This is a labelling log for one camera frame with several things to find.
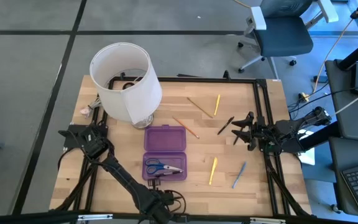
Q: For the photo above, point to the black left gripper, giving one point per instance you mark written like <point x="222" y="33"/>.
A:
<point x="163" y="196"/>

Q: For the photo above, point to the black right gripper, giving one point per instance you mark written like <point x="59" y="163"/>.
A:
<point x="261" y="133"/>

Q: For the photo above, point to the black matte scale pen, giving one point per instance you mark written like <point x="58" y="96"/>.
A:
<point x="225" y="125"/>
<point x="235" y="141"/>

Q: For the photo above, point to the blue pen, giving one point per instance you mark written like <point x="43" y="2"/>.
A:
<point x="239" y="175"/>

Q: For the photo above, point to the tan yellow pencil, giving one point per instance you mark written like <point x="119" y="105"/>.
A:
<point x="199" y="107"/>

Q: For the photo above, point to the yellow highlighter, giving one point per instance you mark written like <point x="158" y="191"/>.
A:
<point x="213" y="170"/>

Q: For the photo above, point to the orange pencil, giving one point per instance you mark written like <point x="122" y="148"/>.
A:
<point x="186" y="127"/>

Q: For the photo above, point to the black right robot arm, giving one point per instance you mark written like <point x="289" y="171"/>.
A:
<point x="291" y="127"/>

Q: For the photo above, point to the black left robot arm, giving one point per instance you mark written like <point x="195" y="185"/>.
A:
<point x="126" y="177"/>

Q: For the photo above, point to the purple plastic supply box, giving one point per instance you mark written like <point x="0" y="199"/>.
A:
<point x="165" y="140"/>

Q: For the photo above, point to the yellow power plug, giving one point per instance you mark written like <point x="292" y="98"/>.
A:
<point x="304" y="97"/>

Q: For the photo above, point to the white shade silver table lamp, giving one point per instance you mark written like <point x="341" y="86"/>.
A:
<point x="135" y="102"/>

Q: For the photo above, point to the dark blue white office chair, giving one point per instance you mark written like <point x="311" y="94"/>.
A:
<point x="283" y="37"/>

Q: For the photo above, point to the black side table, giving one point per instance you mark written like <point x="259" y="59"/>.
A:
<point x="350" y="115"/>
<point x="340" y="161"/>

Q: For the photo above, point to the black aluminium table frame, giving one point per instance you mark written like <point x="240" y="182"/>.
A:
<point x="197" y="80"/>

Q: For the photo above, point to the black rail silver brackets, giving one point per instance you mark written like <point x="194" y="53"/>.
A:
<point x="26" y="217"/>

